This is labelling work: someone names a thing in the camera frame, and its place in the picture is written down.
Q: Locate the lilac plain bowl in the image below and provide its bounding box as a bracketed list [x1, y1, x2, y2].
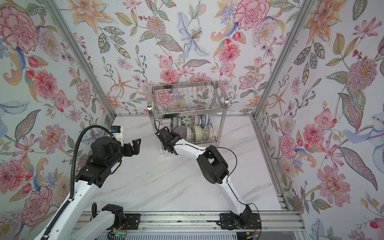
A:
[174, 126, 188, 140]

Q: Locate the green leaf pattern bowl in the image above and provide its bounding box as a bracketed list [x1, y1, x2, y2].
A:
[180, 116, 192, 128]

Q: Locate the light green bowl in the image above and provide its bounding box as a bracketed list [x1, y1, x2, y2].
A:
[192, 125, 204, 143]

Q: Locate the brown white patterned bowl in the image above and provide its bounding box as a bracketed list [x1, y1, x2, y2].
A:
[204, 125, 216, 141]

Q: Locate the blue floral bowl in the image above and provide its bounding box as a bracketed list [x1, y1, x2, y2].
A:
[201, 114, 211, 128]

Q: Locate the dark blue flower bowl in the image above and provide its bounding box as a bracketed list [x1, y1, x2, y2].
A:
[171, 117, 180, 130]

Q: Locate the green white patterned bowl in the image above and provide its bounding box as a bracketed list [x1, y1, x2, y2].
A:
[186, 127, 194, 142]

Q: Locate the purple ribbed bowl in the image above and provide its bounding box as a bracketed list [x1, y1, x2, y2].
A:
[191, 115, 201, 126]

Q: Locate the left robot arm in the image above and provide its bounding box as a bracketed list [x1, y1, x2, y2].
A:
[36, 137, 142, 240]

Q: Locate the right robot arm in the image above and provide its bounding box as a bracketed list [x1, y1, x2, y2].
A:
[155, 127, 262, 232]

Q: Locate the steel two-tier dish rack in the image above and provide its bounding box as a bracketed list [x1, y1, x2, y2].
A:
[147, 81, 230, 146]

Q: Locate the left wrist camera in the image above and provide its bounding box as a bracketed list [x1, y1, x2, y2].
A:
[110, 126, 124, 147]

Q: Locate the black corrugated cable conduit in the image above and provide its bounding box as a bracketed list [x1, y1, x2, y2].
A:
[41, 125, 115, 240]

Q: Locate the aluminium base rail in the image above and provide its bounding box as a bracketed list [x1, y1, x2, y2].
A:
[47, 210, 307, 233]

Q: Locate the left aluminium corner post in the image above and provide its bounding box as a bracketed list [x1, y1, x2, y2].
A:
[42, 0, 117, 122]

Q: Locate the aluminium corner post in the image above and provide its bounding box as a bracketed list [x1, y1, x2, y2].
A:
[42, 0, 117, 122]
[253, 0, 314, 120]

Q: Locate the right aluminium corner post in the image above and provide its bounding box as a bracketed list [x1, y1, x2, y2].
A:
[253, 0, 314, 120]

